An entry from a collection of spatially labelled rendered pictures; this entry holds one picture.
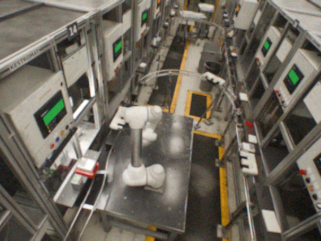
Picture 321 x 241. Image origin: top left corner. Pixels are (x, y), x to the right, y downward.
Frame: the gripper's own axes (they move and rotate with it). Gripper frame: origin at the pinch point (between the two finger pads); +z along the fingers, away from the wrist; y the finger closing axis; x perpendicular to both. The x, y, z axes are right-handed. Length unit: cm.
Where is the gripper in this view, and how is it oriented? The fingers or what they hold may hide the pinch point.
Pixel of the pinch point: (120, 129)
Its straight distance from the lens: 222.0
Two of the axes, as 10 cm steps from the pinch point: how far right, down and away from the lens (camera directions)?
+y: 1.2, -7.3, -6.7
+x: -2.0, 6.5, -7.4
